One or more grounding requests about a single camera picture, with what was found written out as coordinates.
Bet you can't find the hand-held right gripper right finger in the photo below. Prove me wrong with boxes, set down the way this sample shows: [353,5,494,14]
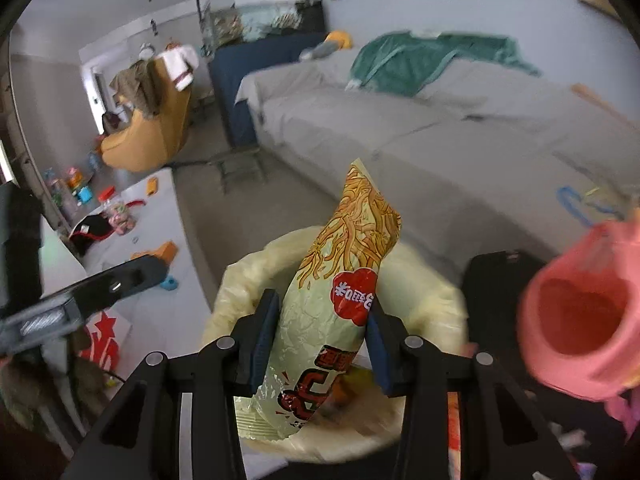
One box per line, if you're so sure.
[367,292,583,480]

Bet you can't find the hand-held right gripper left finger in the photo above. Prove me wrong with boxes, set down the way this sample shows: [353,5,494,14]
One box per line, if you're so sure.
[60,289,281,480]

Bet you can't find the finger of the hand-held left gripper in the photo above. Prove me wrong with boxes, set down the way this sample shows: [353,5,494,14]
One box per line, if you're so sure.
[75,255,168,320]

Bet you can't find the bin with yellow bag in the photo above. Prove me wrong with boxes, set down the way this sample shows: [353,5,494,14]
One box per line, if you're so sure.
[202,225,471,463]

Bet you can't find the pale noodle snack packet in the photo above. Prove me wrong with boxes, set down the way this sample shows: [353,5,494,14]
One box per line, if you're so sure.
[235,158,402,441]

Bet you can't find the orange toy shovel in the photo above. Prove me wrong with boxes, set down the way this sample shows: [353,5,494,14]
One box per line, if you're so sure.
[131,241,178,263]

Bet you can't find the candy jar with red lid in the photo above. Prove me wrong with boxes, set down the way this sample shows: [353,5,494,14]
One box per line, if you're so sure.
[99,186,137,236]

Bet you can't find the black red cap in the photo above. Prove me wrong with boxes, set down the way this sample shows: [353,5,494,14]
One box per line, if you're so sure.
[67,214,113,256]

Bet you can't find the white red printed paper bag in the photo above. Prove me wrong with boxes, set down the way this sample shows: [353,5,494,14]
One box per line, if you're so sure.
[40,305,132,376]

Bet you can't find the orange armchair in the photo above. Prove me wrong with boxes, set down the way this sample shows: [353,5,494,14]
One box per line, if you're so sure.
[100,50,193,171]

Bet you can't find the small wooden stool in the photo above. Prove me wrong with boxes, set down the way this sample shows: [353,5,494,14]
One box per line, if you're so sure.
[207,147,268,193]

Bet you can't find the brown clothes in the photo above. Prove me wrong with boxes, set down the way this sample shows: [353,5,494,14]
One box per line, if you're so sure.
[109,57,166,118]

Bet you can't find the pink toy carrier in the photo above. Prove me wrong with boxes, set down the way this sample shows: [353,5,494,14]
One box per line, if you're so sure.
[517,220,640,403]

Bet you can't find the grey sofa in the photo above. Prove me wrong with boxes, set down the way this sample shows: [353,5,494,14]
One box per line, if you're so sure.
[235,42,640,271]

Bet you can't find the white towel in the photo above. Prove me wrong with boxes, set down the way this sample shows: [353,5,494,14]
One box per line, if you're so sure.
[162,45,200,92]

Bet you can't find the blue cabinet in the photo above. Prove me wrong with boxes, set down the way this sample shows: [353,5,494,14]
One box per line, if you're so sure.
[207,32,328,148]

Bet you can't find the blue plastic hanger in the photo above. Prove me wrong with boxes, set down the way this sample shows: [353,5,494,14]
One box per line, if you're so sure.
[557,186,626,221]

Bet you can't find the glass fish tank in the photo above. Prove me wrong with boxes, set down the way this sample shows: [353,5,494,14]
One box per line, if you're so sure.
[194,0,326,51]

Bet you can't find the green blanket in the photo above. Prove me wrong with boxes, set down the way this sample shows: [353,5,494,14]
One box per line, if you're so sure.
[350,32,541,98]

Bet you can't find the grey yellow plush toy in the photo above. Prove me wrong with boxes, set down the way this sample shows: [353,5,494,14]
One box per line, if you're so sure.
[300,30,353,61]

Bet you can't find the wooden bat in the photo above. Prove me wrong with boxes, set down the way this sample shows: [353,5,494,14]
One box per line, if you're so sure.
[570,84,640,126]

